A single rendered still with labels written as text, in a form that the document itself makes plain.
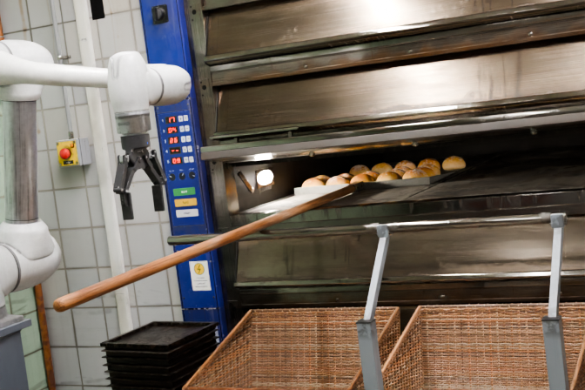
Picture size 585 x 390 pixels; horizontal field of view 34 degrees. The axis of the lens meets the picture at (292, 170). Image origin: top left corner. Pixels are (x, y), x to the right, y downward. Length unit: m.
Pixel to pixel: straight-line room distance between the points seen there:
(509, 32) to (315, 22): 0.63
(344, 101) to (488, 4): 0.55
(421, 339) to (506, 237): 0.42
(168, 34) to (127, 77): 0.91
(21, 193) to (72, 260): 0.79
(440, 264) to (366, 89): 0.60
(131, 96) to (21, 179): 0.65
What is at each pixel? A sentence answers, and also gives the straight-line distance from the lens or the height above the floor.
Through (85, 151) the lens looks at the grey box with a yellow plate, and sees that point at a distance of 3.58.
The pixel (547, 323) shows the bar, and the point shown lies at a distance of 2.38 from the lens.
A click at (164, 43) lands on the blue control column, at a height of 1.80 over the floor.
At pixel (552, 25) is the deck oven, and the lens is 2.90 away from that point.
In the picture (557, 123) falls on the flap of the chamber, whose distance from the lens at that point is 2.75.
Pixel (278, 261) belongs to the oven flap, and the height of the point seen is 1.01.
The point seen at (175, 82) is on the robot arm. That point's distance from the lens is 2.57.
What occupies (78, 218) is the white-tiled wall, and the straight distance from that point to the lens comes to 3.67.
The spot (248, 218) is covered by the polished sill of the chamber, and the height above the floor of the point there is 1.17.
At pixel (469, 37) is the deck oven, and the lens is 2.95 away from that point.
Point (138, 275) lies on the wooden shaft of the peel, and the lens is 2.26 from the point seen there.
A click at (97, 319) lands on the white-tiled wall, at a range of 3.72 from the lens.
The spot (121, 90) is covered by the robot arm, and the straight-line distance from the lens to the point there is 2.46.
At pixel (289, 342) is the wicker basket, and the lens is 3.24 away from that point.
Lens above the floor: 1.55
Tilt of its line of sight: 4 degrees down
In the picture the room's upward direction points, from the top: 7 degrees counter-clockwise
